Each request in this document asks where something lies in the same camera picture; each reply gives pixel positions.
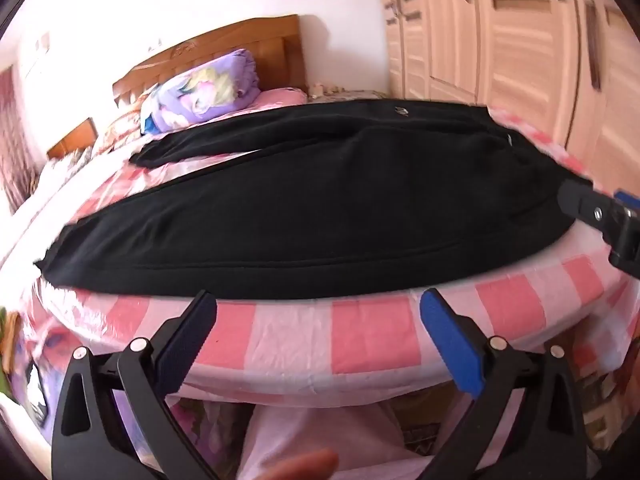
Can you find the wooden nightstand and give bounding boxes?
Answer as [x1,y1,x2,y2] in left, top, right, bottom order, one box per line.
[47,117,97,159]

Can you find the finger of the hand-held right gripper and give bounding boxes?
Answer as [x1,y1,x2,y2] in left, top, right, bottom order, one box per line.
[559,179,640,235]

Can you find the black pants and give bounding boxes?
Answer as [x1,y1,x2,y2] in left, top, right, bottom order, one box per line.
[34,99,596,301]

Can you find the beige wooden wardrobe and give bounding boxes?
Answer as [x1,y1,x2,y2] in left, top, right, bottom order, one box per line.
[375,0,640,186]

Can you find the purple printed folded blanket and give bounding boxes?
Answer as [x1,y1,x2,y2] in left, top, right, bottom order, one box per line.
[140,49,262,135]

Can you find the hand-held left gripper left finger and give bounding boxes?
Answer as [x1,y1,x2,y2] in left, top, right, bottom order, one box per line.
[50,289,221,480]

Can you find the person's left hand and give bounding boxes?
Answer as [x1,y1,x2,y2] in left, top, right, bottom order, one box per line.
[262,450,342,480]

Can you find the pink pillow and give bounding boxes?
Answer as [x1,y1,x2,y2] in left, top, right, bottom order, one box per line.
[250,87,309,110]

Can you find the bed with pink checked sheet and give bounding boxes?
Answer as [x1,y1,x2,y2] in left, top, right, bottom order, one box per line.
[0,85,640,411]

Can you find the wooden headboard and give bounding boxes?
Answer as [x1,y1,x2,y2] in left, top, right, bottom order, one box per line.
[111,14,308,107]

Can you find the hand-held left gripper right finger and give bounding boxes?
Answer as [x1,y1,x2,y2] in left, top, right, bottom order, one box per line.
[420,287,586,480]

